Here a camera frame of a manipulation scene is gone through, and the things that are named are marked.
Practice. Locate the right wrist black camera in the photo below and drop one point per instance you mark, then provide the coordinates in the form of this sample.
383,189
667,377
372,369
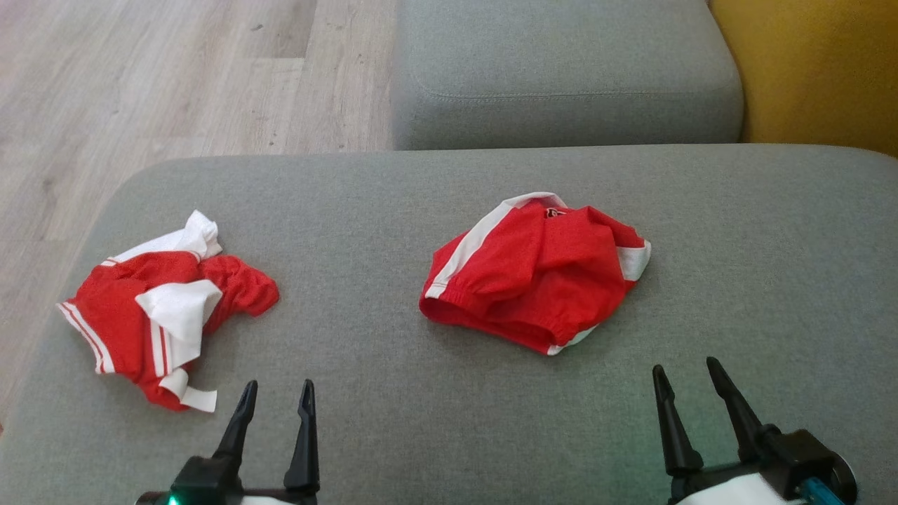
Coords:
803,456

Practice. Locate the wrist black camera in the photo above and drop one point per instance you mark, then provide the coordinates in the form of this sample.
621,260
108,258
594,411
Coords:
803,456
207,480

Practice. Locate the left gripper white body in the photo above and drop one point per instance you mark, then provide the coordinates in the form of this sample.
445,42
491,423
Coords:
277,499

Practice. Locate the yellow upholstered furniture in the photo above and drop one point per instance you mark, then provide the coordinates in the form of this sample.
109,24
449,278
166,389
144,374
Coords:
821,63

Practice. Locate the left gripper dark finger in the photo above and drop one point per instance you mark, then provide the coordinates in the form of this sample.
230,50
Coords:
305,449
235,435

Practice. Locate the red shorts white trim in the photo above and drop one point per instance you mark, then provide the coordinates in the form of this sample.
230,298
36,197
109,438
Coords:
533,273

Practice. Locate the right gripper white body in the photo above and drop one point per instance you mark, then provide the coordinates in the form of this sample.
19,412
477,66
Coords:
729,491

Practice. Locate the grey fabric sofa seat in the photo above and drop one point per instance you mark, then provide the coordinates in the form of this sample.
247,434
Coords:
449,421

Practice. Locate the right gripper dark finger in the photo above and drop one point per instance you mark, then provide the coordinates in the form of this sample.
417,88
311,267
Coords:
677,442
744,421

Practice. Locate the grey sofa cushion block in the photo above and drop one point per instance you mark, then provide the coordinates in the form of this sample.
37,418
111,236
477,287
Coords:
561,63

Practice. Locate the red white striped shirt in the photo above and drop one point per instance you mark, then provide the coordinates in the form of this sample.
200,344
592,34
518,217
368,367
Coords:
112,308

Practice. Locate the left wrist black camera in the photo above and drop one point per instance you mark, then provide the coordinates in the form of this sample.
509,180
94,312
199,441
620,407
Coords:
207,480

